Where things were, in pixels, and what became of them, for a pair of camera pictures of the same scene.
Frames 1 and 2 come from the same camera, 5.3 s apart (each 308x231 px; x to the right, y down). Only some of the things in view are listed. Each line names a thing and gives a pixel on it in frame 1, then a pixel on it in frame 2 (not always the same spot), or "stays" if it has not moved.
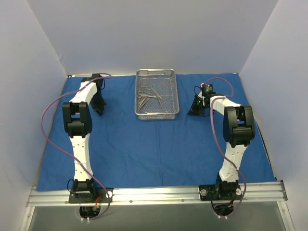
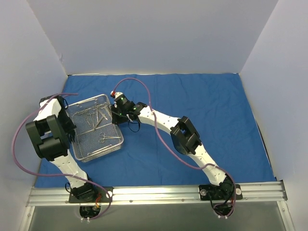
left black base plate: (90, 195) stays
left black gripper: (98, 105) -> (71, 130)
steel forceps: (141, 101) -> (98, 107)
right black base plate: (217, 192) stays
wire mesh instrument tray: (156, 94) -> (96, 133)
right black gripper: (197, 109) -> (115, 118)
